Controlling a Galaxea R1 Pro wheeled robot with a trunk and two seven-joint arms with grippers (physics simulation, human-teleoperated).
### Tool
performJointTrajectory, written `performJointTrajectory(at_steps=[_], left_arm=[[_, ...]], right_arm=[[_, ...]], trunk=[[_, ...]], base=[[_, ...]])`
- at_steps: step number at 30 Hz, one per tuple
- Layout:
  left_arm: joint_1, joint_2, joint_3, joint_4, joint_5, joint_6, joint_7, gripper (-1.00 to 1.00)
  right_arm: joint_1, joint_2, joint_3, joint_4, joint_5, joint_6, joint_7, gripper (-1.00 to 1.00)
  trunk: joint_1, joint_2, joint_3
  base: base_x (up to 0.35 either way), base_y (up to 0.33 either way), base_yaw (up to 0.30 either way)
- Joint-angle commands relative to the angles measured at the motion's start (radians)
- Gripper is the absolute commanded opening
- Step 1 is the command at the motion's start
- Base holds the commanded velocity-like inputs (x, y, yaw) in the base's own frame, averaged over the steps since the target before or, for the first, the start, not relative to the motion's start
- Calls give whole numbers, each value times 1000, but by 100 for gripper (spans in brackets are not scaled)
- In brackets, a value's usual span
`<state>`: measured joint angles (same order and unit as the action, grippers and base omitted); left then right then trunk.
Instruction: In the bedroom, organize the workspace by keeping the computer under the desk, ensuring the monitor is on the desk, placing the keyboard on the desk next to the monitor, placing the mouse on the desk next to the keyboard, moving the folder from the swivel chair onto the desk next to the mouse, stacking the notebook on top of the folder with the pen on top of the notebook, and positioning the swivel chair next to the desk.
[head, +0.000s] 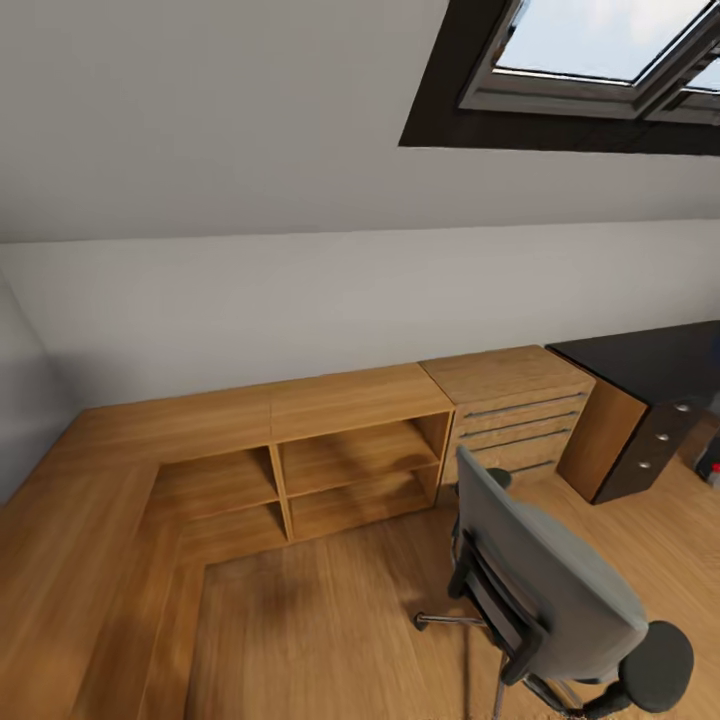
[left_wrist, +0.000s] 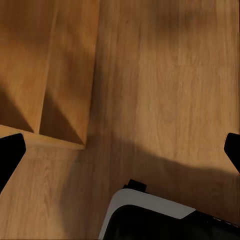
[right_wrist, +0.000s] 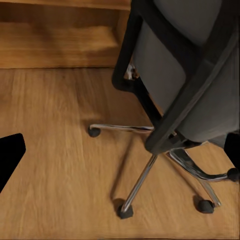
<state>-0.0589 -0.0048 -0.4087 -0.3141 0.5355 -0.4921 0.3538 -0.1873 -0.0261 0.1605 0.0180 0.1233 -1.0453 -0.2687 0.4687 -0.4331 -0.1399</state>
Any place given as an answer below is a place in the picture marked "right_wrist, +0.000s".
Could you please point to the swivel chair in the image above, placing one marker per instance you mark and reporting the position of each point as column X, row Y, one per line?
column 181, row 59

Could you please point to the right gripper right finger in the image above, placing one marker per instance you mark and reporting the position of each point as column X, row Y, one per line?
column 232, row 149

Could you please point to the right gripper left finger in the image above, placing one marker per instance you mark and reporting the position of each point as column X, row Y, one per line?
column 12, row 149

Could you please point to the bookcase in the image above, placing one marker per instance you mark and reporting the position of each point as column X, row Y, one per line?
column 62, row 33

